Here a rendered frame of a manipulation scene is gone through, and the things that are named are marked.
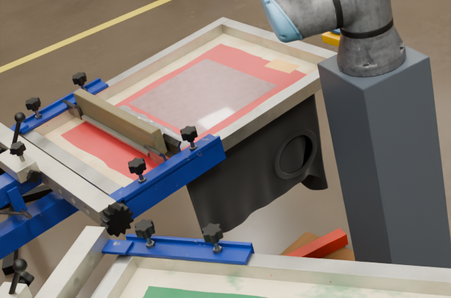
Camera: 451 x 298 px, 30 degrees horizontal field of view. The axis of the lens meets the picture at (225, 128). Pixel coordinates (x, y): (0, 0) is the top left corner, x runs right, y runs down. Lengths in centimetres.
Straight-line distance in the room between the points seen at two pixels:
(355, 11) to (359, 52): 10
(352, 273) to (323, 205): 181
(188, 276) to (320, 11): 62
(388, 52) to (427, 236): 52
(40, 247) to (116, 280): 195
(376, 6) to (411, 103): 24
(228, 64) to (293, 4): 84
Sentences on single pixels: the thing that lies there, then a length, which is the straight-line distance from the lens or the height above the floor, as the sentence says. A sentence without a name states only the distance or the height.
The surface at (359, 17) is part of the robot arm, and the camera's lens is 180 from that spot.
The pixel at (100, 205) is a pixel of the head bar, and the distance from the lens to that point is 195.
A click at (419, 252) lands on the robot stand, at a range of 214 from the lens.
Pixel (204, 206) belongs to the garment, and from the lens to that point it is 228.
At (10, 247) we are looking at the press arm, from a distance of 224.
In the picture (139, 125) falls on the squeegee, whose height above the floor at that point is 106.
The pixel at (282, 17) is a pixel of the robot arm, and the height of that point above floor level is 138.
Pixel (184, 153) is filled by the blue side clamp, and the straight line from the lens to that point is 211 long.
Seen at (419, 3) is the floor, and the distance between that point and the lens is 495.
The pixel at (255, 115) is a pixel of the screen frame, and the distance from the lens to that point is 220.
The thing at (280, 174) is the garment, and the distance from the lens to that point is 242.
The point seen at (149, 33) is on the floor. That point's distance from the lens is 533.
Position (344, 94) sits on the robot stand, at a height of 115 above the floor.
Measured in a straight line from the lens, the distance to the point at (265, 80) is 242.
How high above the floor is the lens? 211
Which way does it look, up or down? 31 degrees down
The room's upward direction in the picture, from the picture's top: 15 degrees counter-clockwise
